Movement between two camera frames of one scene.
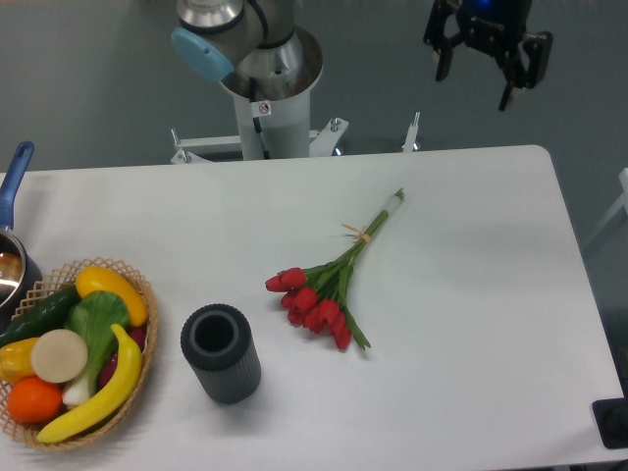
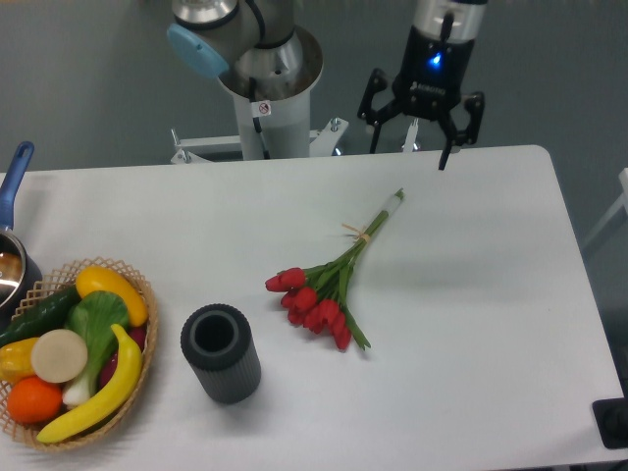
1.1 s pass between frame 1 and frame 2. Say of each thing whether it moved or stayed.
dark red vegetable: stayed
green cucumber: stayed
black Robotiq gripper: moved
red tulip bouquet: stayed
